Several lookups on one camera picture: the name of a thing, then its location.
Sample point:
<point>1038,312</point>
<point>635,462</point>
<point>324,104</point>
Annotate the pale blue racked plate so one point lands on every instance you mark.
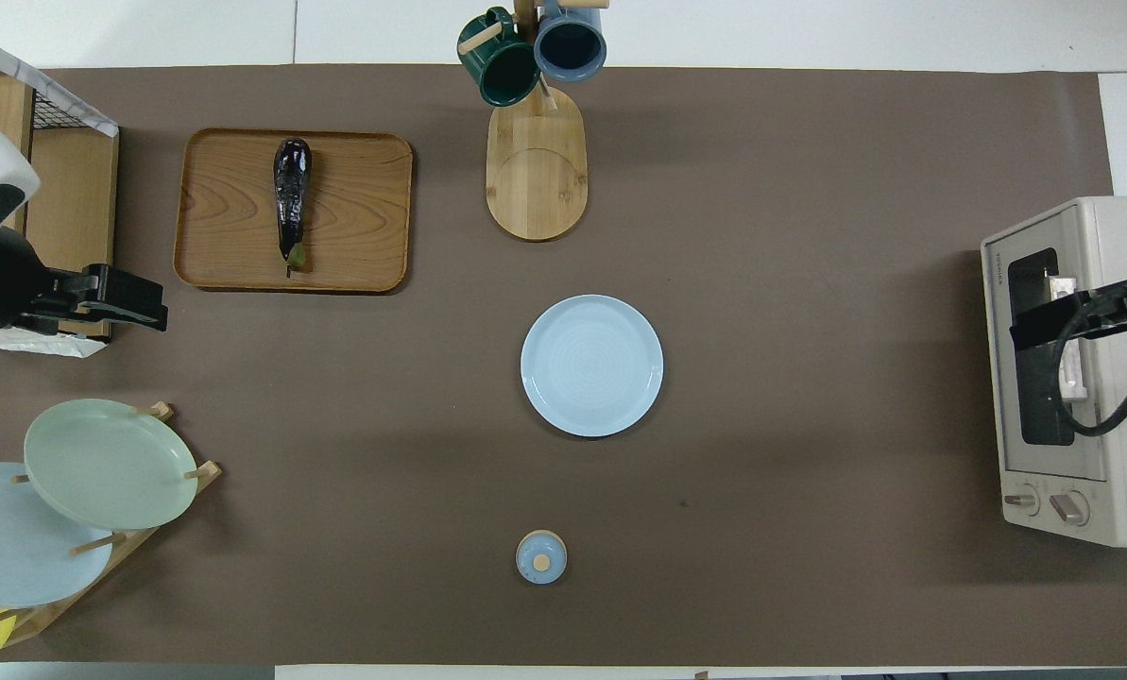
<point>15,557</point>

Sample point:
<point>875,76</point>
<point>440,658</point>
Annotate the dark purple eggplant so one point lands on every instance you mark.
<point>291,189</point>

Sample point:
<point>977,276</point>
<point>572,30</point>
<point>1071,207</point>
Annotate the marble pattern shelf panel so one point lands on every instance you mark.
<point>72,102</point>

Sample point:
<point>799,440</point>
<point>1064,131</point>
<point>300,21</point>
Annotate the pale green plate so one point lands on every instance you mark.
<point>110,463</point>

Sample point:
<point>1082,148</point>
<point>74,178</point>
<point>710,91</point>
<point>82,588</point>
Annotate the brown table mat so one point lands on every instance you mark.
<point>809,283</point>

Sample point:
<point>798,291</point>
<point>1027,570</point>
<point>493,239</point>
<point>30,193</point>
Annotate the wooden serving tray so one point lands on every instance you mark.
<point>365,217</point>

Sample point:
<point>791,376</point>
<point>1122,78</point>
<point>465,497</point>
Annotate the oven control knob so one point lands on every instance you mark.
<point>1022,501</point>
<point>1069,508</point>

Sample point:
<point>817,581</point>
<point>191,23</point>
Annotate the oven glass door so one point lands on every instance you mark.
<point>1035,406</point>

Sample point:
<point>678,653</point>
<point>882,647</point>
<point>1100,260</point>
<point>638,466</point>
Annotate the dark green mug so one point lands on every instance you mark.
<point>506,71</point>

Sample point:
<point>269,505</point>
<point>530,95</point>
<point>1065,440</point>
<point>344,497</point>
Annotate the light blue round plate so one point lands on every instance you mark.
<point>591,366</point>

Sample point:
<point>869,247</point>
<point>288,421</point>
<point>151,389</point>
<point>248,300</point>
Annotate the blue mug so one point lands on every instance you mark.
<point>571,47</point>

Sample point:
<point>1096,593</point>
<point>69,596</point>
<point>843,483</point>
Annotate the small blue white bell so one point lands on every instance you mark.
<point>541,557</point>

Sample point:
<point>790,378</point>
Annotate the wooden shelf unit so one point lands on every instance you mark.
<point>72,198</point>

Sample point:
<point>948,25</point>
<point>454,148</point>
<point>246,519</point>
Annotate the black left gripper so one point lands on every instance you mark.
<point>119,297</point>

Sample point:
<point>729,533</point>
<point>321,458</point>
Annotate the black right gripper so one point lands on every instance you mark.
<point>1073,316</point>

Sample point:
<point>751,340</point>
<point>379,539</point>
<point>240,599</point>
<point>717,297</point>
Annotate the wooden mug tree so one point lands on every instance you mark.
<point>535,179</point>

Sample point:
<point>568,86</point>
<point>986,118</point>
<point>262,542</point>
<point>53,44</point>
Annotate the wooden plate rack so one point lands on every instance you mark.
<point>208,470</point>

